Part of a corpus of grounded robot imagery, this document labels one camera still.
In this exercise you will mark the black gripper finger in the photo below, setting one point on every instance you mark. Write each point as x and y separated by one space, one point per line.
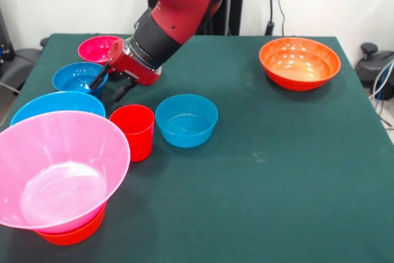
123 90
98 79

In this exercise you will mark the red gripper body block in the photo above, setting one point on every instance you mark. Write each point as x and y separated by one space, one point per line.
132 70

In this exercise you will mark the small dark blue bowl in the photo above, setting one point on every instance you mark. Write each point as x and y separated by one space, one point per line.
70 79

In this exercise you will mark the large blue bowl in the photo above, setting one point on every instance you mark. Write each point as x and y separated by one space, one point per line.
46 103

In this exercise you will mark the large pink bowl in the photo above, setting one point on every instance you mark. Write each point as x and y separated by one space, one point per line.
46 152

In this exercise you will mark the small orange ridged bowl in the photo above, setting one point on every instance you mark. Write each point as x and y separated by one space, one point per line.
74 235

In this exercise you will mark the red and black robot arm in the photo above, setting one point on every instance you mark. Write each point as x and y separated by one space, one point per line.
181 7

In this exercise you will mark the small pink-red bowl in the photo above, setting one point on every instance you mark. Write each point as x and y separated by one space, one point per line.
92 50

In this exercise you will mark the red cup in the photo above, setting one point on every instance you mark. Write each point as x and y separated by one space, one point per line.
135 133

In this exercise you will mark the black round knob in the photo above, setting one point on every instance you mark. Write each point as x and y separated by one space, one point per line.
44 42

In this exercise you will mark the small light blue ridged bowl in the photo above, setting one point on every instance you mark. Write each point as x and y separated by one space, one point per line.
184 121

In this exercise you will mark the black floor stand base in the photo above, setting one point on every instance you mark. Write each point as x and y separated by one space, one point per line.
21 63
369 63

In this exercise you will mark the black equipment rack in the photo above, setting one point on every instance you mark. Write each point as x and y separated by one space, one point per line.
4 44

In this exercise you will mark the large orange bowl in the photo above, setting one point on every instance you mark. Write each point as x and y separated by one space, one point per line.
298 63

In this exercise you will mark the dark green tablecloth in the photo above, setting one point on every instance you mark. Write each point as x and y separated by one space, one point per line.
277 183

